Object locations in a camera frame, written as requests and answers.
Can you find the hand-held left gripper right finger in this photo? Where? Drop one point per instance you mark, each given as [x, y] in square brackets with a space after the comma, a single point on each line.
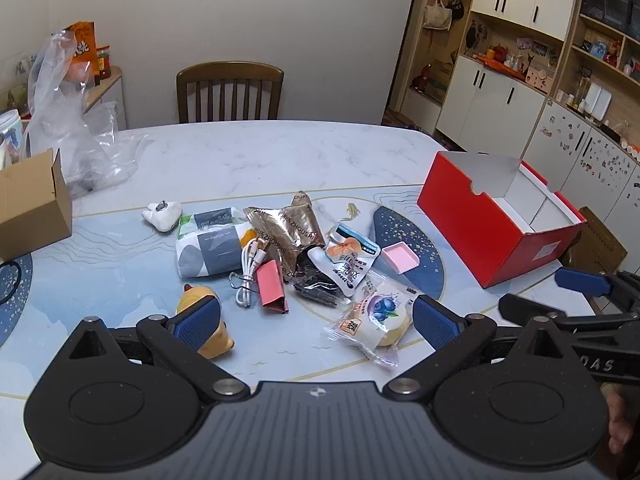
[435, 327]

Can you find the white marble desktop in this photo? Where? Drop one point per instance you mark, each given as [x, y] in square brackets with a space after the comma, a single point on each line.
[280, 155]

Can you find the blueberry bread packet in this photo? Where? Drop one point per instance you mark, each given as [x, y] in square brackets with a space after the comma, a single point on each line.
[375, 315]

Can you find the grey white tissue pack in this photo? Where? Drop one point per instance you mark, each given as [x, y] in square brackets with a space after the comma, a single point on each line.
[210, 250]

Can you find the person's right hand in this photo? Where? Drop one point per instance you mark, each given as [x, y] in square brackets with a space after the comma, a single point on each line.
[620, 420]

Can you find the white lower cabinet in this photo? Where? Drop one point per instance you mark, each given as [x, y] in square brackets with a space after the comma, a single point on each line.
[495, 105]

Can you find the red figurine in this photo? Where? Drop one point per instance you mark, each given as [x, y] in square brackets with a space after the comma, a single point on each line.
[422, 79]

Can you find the small pink tray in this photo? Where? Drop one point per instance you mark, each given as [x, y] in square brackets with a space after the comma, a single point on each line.
[400, 257]

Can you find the beige tote bag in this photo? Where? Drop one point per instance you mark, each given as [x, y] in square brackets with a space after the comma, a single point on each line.
[437, 15]

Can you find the small white side cabinet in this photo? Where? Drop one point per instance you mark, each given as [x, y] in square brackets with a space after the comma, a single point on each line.
[107, 100]

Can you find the clear bottle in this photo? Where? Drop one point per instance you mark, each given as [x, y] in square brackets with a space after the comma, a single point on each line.
[581, 91]

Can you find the clear plastic bag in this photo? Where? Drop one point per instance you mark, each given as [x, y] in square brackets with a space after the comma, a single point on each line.
[60, 110]

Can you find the pink binder clip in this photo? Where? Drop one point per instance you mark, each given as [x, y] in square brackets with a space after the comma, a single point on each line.
[272, 285]

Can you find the white snack pouch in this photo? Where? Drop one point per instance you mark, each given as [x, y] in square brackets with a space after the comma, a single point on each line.
[345, 265]

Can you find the red teapot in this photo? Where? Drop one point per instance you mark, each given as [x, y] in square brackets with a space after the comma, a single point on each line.
[496, 53]

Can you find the wooden chair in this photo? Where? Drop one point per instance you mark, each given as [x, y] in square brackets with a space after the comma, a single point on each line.
[230, 72]

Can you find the gold foil snack packet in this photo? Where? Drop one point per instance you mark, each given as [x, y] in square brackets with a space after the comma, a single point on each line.
[287, 232]

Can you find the glass jar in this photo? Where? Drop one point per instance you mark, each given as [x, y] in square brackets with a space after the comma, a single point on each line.
[103, 62]

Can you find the open brown cardboard box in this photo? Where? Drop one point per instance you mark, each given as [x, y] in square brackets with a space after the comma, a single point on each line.
[30, 210]

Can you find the sticker covered white cabinet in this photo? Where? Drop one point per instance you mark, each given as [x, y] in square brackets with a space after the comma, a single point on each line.
[590, 160]

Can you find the orange snack bag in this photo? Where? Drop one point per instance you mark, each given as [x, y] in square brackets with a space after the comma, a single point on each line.
[82, 45]

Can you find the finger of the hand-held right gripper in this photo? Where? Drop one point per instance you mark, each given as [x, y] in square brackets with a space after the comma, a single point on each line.
[520, 307]
[582, 281]

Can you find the wooden wall shelf unit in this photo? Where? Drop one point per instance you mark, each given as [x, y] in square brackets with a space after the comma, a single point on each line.
[620, 105]

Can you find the red cardboard box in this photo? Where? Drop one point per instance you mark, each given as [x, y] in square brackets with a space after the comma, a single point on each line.
[465, 220]

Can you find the white plastic tub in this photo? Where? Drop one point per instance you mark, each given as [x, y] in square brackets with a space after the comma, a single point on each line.
[10, 135]

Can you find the flat printed cardboard box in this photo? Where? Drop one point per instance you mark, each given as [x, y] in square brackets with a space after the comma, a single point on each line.
[600, 245]

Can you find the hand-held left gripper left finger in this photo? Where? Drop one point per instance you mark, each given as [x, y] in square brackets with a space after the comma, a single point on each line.
[200, 322]

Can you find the white rectangular container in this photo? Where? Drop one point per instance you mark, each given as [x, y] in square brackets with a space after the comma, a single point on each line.
[597, 101]

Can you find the clear packet of dark snack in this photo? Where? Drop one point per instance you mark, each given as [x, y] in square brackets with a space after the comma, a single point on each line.
[315, 280]

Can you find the yellow toy figure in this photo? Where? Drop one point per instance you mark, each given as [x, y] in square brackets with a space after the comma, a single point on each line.
[220, 342]

